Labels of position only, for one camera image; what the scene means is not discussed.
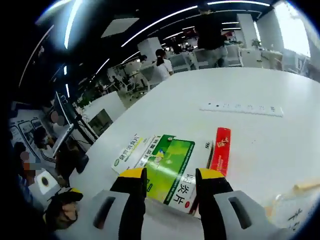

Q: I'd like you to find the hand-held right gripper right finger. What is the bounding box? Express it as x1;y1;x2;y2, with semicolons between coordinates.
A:
194;167;280;240

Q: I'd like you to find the white ceiling vent panel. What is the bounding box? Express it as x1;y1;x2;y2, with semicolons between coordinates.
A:
100;16;140;39

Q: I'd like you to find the green white medicine box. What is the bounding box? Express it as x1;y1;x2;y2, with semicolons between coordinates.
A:
144;138;215;218

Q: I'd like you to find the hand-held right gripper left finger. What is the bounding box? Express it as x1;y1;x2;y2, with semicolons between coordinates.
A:
74;167;148;240

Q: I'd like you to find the green cartoon medicine box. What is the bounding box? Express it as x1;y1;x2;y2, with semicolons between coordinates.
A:
134;134;177;169

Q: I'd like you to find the potted plant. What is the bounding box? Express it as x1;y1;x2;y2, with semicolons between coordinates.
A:
250;38;263;50

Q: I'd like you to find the white blue wall poster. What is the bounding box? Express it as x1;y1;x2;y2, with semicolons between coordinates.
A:
9;115;44;157

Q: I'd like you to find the white yellow-striped medicine box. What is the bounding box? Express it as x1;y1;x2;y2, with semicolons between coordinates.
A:
110;133;151;175

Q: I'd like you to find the black stand base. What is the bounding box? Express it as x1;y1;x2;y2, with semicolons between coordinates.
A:
75;154;90;174

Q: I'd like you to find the clear lid with yellow clasps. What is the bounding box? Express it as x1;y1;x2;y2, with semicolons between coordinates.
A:
264;181;320;230

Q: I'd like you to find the red white medicine box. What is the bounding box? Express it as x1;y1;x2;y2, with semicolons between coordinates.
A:
206;126;233;178

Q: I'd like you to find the laptop on stand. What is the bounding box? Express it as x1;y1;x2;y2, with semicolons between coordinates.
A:
53;90;76;157

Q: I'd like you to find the white power strip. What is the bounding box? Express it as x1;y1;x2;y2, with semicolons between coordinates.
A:
199;100;285;118

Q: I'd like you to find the person's left hand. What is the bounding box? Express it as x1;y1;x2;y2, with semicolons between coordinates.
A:
42;198;80;231

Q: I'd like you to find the ceiling light strip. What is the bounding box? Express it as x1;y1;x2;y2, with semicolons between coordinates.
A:
121;4;199;48
63;0;84;50
207;0;271;7

